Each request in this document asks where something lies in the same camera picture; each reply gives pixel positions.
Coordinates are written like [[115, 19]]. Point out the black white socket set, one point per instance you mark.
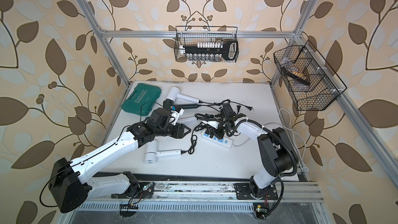
[[224, 50]]

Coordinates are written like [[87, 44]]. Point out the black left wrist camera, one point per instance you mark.
[[160, 117]]

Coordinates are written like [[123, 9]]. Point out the black wire basket right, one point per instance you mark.
[[326, 86]]

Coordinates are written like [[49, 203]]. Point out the white blue power strip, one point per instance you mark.
[[224, 142]]

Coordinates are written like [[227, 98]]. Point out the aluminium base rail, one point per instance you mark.
[[208, 196]]

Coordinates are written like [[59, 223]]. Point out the black near dryer cord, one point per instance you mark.
[[193, 140]]

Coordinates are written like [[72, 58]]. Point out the black wire basket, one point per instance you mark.
[[196, 34], [326, 86]]

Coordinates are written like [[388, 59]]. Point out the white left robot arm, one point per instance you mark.
[[72, 182]]

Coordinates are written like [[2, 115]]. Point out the black brush in basket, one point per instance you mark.
[[299, 77]]

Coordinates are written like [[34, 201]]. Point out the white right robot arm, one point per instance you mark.
[[277, 153]]

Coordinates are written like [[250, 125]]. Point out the black wire basket back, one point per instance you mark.
[[196, 34]]

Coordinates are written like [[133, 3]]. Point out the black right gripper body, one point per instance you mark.
[[220, 132]]

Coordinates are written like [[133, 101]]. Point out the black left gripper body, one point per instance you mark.
[[174, 131]]

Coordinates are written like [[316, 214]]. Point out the green plastic tool case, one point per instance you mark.
[[141, 100]]

